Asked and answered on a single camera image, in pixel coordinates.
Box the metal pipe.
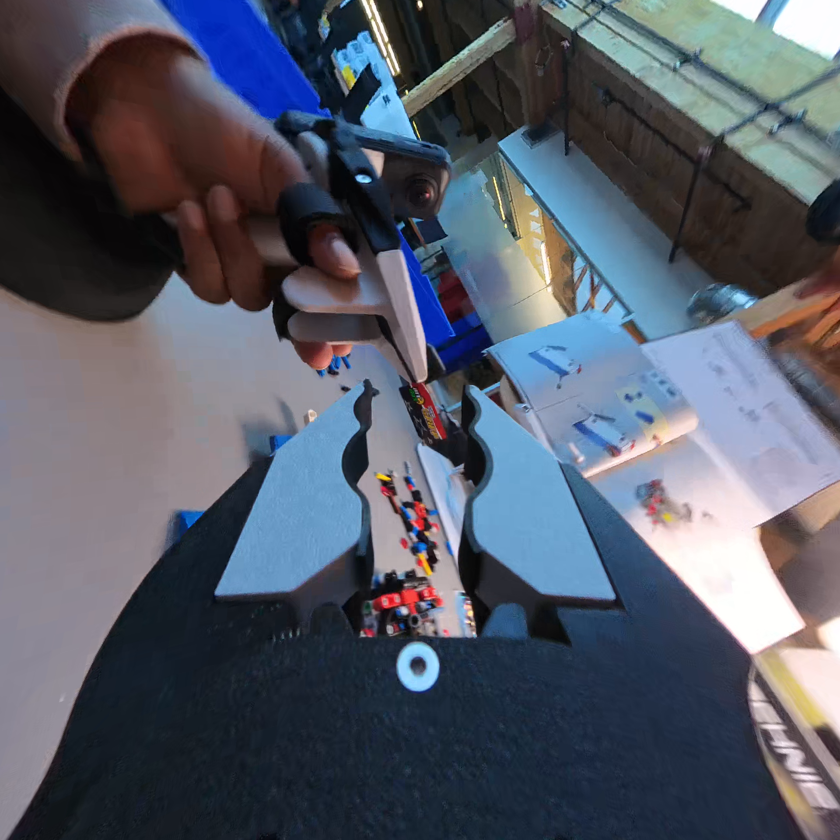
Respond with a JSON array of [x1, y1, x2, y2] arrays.
[[686, 282, 757, 329]]

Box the blue storage bin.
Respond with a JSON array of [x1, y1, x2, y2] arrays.
[[399, 230, 494, 370], [163, 0, 330, 120]]

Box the small red black lego cluster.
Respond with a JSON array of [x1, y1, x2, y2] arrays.
[[634, 478, 694, 530]]

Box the small red black sticker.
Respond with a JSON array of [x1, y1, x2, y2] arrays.
[[398, 382, 455, 442]]

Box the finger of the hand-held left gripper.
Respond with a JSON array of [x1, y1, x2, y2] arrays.
[[375, 247, 432, 386]]

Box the wooden post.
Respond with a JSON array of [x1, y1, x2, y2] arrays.
[[400, 18, 519, 118]]

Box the person's left forearm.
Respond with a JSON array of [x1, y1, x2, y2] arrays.
[[0, 0, 206, 161]]

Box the white stand base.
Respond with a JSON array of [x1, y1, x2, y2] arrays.
[[417, 444, 471, 560]]

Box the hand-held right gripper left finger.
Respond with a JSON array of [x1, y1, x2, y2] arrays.
[[214, 379, 382, 605]]

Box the lego instruction booklet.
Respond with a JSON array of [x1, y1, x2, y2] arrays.
[[487, 311, 840, 529]]

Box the lego car set box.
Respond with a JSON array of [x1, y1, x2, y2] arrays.
[[748, 650, 840, 840]]

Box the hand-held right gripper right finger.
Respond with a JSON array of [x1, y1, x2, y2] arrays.
[[458, 385, 619, 606]]

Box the scattered small lego pieces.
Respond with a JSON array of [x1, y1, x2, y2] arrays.
[[373, 462, 442, 576]]

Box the partly built lego car chassis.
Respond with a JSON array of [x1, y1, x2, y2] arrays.
[[359, 570, 454, 638]]

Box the person's left hand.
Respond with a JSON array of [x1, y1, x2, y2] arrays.
[[84, 48, 363, 371]]

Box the black wrist rest pad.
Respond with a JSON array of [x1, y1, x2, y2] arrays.
[[0, 88, 183, 322]]

